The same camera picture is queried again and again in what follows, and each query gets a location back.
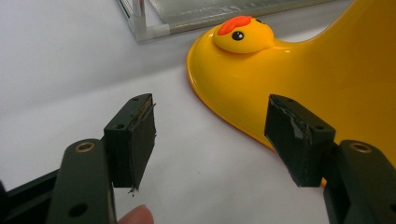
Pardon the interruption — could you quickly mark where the yellow duck-shaped dustpan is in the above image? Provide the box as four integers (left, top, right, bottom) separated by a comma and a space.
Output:
186, 0, 396, 189

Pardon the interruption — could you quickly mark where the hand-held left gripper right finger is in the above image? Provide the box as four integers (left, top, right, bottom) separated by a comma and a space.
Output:
263, 93, 396, 224

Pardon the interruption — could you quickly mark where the clear plastic container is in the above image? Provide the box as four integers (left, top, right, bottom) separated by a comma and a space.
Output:
117, 0, 337, 44

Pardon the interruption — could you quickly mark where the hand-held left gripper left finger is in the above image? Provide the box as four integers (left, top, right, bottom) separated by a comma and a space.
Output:
46, 92, 157, 224

